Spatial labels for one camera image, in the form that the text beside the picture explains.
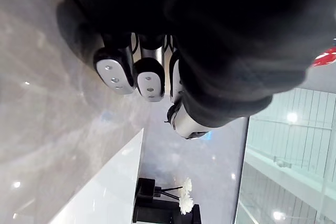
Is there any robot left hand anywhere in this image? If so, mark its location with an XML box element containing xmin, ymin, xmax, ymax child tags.
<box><xmin>51</xmin><ymin>0</ymin><xmax>336</xmax><ymax>140</ymax></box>

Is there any red object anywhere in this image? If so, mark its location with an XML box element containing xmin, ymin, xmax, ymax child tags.
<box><xmin>311</xmin><ymin>39</ymin><xmax>336</xmax><ymax>68</ymax></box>

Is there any white flower on black stick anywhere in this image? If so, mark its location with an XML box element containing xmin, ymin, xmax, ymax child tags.
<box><xmin>157</xmin><ymin>177</ymin><xmax>193</xmax><ymax>194</ymax></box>
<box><xmin>160</xmin><ymin>191</ymin><xmax>194</xmax><ymax>216</ymax></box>

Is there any small black diffuser bottle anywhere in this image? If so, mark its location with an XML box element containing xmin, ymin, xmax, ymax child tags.
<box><xmin>135</xmin><ymin>177</ymin><xmax>162</xmax><ymax>204</ymax></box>

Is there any black rectangular box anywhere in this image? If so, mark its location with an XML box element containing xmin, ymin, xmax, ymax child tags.
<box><xmin>132</xmin><ymin>199</ymin><xmax>201</xmax><ymax>224</ymax></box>

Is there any large wall mirror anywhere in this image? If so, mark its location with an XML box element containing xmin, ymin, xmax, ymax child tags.
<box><xmin>234</xmin><ymin>87</ymin><xmax>336</xmax><ymax>224</ymax></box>

